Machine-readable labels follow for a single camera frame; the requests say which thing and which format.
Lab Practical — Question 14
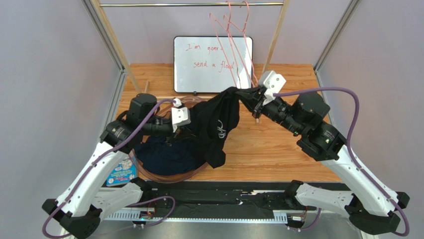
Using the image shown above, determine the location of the black floral t-shirt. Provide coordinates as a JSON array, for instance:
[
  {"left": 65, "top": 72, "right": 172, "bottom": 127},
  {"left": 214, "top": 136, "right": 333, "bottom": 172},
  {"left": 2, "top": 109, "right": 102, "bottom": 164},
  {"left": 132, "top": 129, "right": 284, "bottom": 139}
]
[{"left": 183, "top": 87, "right": 260, "bottom": 168}]

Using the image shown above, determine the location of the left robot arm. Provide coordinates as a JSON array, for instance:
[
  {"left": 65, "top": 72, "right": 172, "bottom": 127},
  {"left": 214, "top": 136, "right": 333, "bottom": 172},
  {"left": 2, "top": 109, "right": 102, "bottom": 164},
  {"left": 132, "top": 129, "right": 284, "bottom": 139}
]
[{"left": 42, "top": 93, "right": 191, "bottom": 239}]

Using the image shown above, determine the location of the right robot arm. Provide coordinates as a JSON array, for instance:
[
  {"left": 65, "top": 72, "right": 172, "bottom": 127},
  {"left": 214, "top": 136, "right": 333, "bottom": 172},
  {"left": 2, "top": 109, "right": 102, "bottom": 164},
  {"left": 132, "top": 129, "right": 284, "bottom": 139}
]
[{"left": 238, "top": 87, "right": 410, "bottom": 237}]

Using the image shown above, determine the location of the navy blue garment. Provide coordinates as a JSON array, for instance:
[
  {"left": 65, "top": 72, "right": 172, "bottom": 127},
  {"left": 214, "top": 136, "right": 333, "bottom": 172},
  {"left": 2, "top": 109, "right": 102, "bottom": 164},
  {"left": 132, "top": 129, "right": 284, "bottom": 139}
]
[{"left": 133, "top": 136, "right": 206, "bottom": 176}]

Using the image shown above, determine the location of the transparent brown plastic basin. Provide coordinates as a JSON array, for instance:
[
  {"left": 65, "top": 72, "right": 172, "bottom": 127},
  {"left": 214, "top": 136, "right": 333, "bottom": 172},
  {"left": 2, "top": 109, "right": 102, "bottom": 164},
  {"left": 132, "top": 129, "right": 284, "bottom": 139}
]
[{"left": 127, "top": 96, "right": 212, "bottom": 184}]

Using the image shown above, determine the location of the whiteboard with red writing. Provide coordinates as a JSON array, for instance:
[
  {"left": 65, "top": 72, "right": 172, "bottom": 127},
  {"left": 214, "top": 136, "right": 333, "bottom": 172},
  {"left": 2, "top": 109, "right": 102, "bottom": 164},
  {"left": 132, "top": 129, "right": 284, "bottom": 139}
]
[{"left": 174, "top": 36, "right": 253, "bottom": 93}]

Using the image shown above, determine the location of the blue illustrated booklet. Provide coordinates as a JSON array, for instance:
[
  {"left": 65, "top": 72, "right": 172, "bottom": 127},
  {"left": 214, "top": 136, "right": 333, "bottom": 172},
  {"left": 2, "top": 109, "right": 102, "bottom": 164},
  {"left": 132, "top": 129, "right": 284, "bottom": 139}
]
[{"left": 106, "top": 158, "right": 137, "bottom": 187}]

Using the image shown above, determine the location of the metal hanging rod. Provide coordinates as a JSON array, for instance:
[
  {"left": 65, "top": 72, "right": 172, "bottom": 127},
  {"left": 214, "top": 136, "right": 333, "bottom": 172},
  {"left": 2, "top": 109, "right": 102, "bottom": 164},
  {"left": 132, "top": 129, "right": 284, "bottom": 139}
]
[{"left": 100, "top": 2, "right": 284, "bottom": 7}]

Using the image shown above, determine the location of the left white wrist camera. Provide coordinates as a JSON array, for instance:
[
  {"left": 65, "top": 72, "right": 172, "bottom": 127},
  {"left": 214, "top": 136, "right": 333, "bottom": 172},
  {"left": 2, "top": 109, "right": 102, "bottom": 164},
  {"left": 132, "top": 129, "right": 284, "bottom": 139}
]
[{"left": 171, "top": 98, "right": 191, "bottom": 131}]

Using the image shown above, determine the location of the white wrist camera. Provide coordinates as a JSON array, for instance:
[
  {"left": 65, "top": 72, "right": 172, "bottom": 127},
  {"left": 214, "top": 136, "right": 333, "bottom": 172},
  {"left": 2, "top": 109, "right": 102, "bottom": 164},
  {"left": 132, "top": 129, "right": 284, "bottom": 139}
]
[
  {"left": 258, "top": 70, "right": 286, "bottom": 105},
  {"left": 171, "top": 98, "right": 191, "bottom": 131}
]

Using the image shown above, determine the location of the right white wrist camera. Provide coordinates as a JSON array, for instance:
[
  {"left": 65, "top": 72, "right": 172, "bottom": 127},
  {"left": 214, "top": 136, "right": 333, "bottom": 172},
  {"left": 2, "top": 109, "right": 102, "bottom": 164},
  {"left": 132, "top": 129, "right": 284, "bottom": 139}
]
[{"left": 258, "top": 70, "right": 286, "bottom": 105}]

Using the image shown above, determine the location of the rear pink wire hanger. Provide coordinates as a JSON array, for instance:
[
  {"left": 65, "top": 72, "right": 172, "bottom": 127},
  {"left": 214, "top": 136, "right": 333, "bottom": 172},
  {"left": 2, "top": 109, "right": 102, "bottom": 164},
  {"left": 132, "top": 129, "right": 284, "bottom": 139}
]
[{"left": 223, "top": 0, "right": 258, "bottom": 87}]

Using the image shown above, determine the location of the pink wire hanger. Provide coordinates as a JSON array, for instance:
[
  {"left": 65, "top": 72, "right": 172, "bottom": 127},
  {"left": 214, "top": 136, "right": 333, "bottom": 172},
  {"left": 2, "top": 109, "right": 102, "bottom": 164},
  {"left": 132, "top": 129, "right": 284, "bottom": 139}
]
[
  {"left": 209, "top": 1, "right": 245, "bottom": 88},
  {"left": 223, "top": 0, "right": 258, "bottom": 87}
]

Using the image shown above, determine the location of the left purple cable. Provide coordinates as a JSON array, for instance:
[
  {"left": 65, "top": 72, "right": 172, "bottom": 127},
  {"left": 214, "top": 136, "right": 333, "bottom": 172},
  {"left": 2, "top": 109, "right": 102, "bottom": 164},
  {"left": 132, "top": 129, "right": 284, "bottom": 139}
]
[{"left": 42, "top": 98, "right": 177, "bottom": 239}]

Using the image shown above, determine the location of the wooden clothes rack frame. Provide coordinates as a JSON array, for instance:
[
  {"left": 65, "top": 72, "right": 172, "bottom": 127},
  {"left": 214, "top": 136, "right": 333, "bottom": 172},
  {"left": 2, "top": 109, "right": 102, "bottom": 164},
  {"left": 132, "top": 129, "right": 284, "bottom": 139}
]
[{"left": 90, "top": 0, "right": 291, "bottom": 125}]

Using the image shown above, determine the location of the front pink wire hanger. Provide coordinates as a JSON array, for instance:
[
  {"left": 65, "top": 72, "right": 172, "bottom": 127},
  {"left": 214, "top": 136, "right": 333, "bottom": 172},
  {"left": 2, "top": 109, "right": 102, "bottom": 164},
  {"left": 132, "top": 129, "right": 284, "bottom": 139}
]
[{"left": 209, "top": 1, "right": 245, "bottom": 88}]

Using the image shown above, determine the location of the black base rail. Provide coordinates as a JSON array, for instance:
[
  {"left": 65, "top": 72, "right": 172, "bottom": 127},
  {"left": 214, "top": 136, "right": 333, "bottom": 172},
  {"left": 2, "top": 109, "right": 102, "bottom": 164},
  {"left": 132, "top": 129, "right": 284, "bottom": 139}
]
[{"left": 119, "top": 180, "right": 345, "bottom": 220}]

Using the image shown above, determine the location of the right aluminium frame post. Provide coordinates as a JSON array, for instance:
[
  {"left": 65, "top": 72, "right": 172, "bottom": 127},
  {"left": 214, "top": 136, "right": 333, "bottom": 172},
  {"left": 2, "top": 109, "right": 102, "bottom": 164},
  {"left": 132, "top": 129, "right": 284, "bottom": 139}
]
[{"left": 314, "top": 0, "right": 361, "bottom": 74}]

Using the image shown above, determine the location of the aluminium frame post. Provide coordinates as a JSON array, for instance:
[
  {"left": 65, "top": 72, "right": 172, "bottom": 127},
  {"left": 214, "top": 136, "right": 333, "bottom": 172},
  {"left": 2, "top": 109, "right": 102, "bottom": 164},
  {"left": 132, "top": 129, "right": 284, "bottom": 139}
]
[
  {"left": 314, "top": 0, "right": 361, "bottom": 74},
  {"left": 81, "top": 0, "right": 126, "bottom": 74}
]

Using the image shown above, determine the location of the left aluminium frame post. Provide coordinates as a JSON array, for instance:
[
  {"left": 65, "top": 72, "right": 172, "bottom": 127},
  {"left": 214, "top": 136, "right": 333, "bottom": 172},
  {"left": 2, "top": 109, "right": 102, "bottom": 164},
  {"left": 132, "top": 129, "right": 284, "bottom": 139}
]
[{"left": 81, "top": 0, "right": 126, "bottom": 74}]

